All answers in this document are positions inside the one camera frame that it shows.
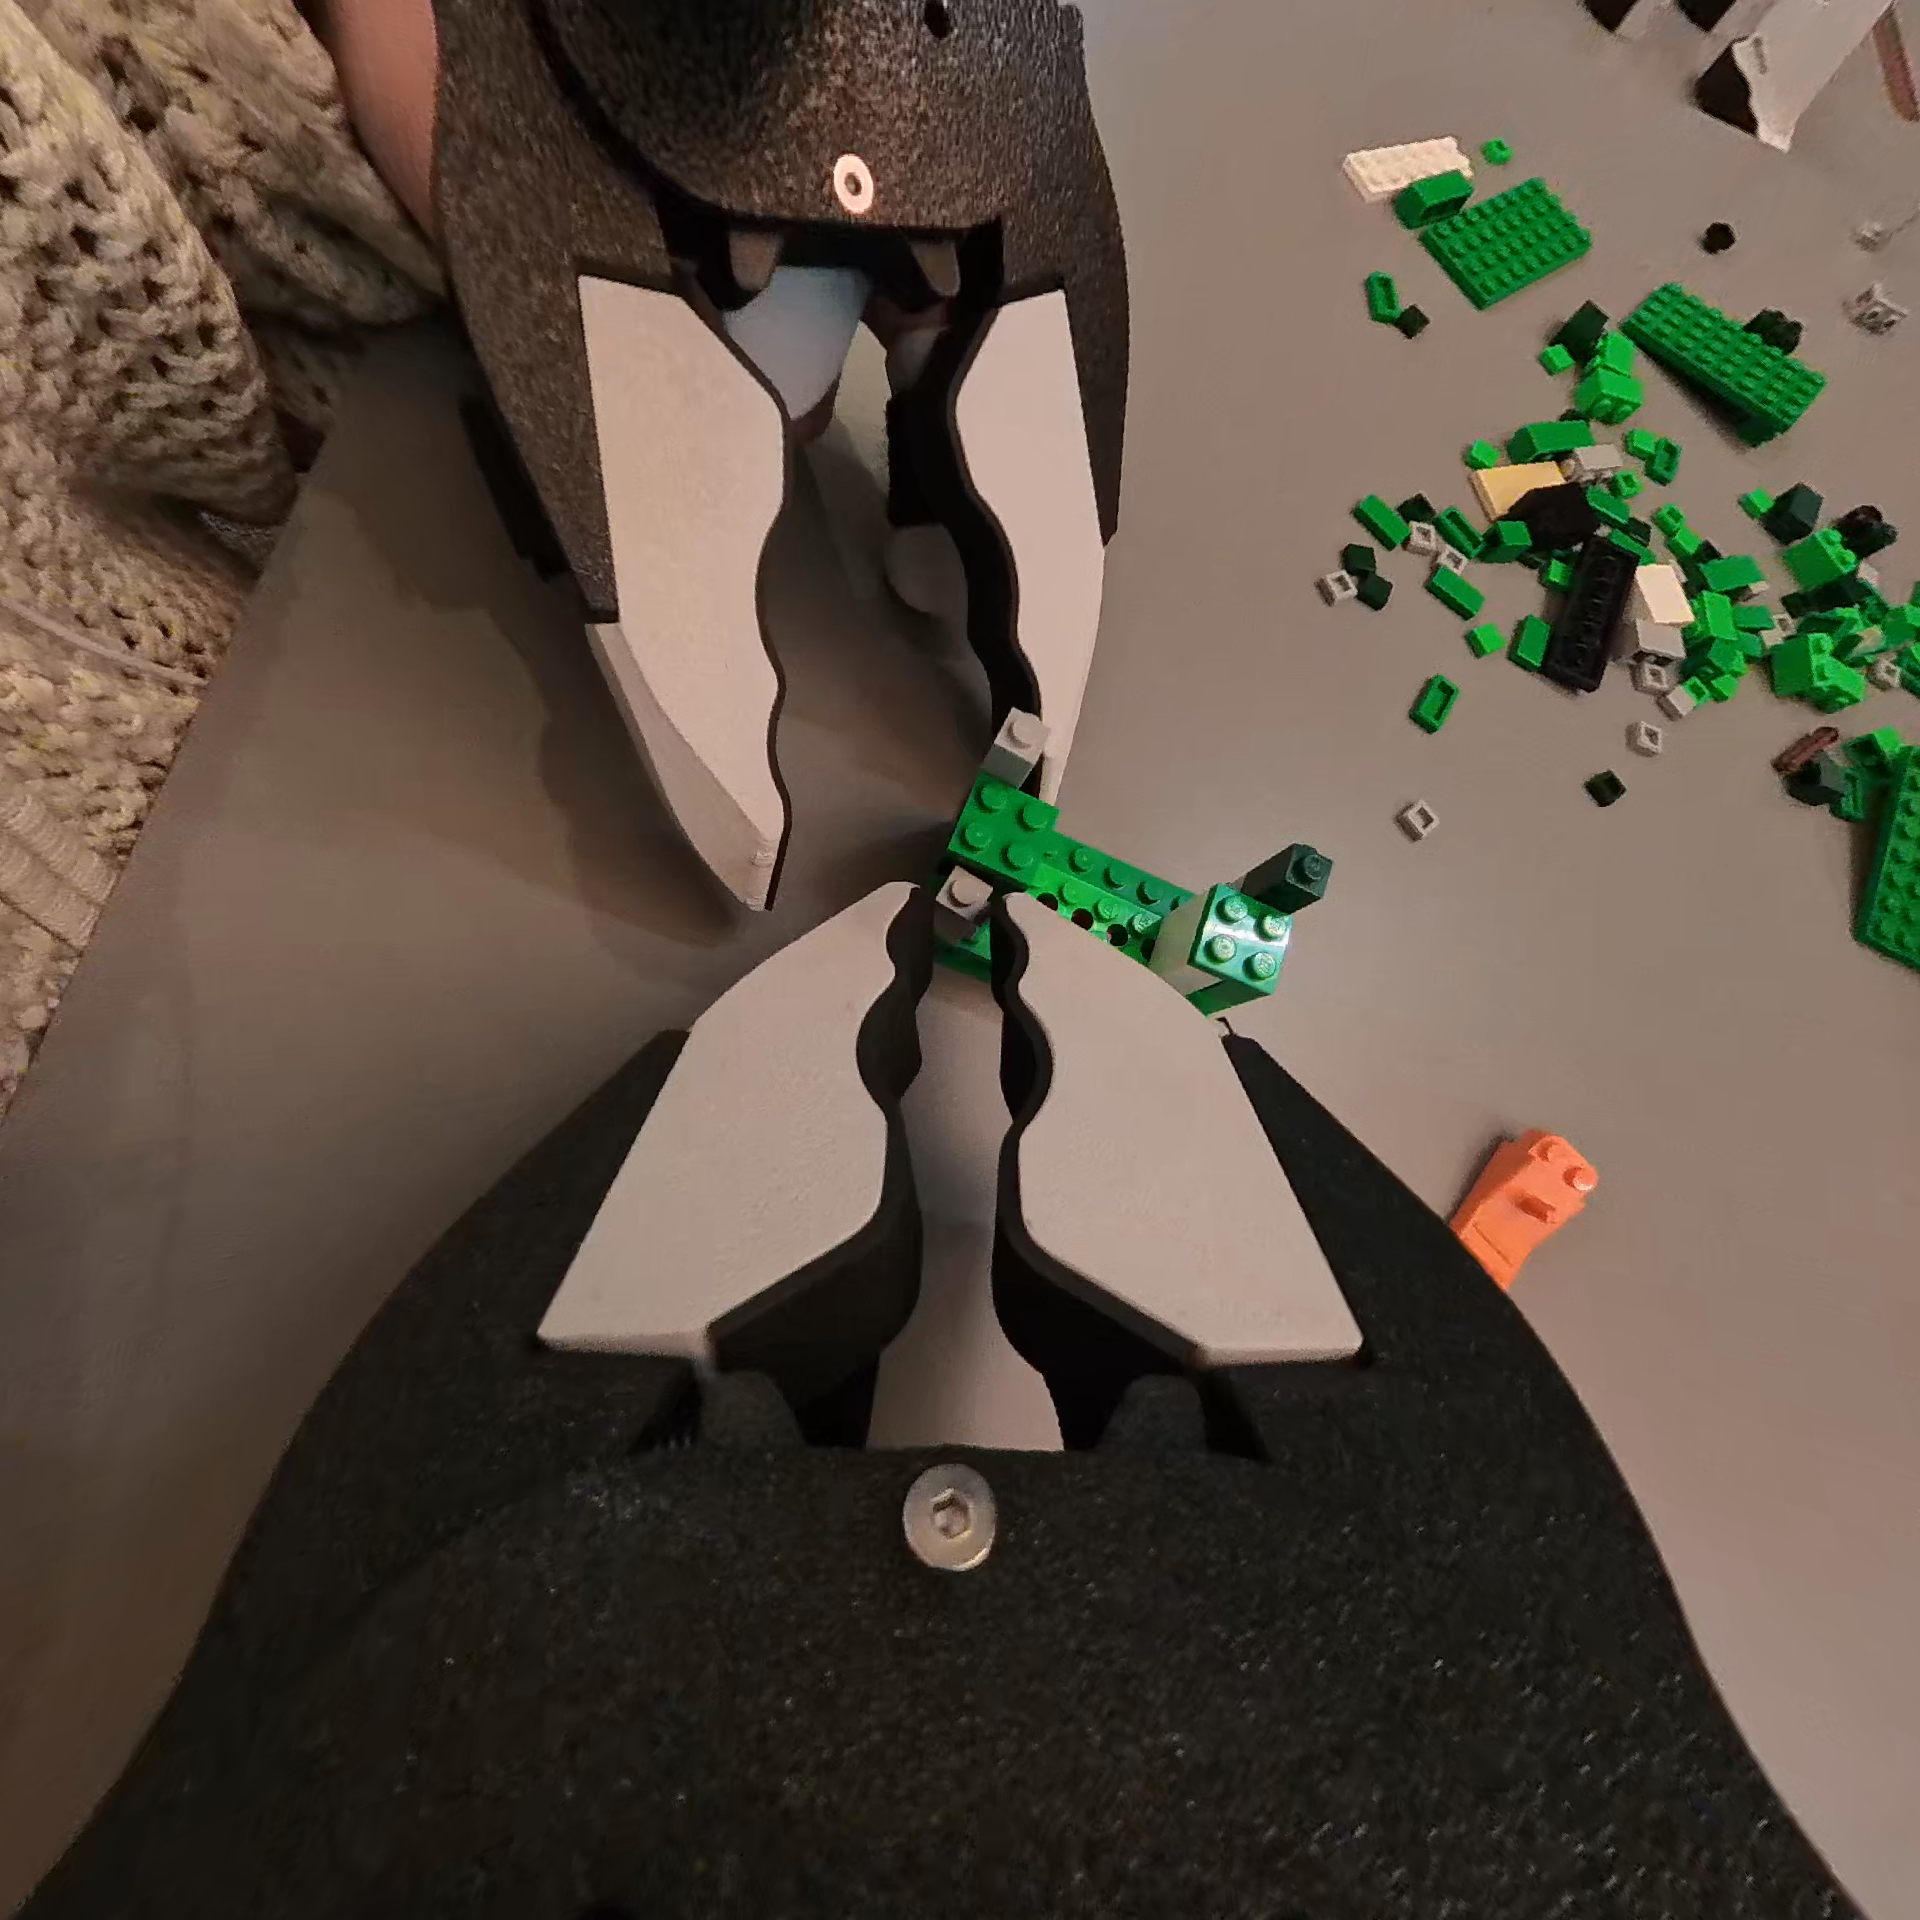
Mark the person's cream knit sweater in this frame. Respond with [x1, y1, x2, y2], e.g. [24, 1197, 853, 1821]
[0, 324, 305, 1116]

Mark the person's left hand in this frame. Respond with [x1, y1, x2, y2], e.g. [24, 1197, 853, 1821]
[320, 0, 446, 243]

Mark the small green lego build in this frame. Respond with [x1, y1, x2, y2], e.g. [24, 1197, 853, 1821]
[927, 706, 1337, 1020]

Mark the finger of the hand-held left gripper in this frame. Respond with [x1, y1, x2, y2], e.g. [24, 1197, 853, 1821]
[575, 275, 797, 914]
[946, 285, 1115, 801]

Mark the white lego plate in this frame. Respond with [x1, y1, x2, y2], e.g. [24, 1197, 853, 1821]
[1339, 131, 1478, 205]

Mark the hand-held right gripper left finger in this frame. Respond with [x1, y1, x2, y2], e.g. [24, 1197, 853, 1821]
[533, 880, 932, 1446]

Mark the pile of lego bricks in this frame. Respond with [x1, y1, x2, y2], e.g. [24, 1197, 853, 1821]
[1315, 135, 1920, 976]

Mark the green lego plate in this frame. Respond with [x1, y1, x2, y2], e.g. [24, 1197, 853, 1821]
[1854, 748, 1920, 975]
[1417, 174, 1596, 313]
[1616, 280, 1833, 448]

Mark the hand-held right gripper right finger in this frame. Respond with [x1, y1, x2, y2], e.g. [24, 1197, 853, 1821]
[990, 893, 1372, 1446]

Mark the black lego plate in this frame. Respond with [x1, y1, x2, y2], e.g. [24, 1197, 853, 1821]
[1545, 528, 1646, 692]

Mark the orange brick separator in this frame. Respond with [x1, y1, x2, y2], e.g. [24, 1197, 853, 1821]
[1450, 1129, 1600, 1294]

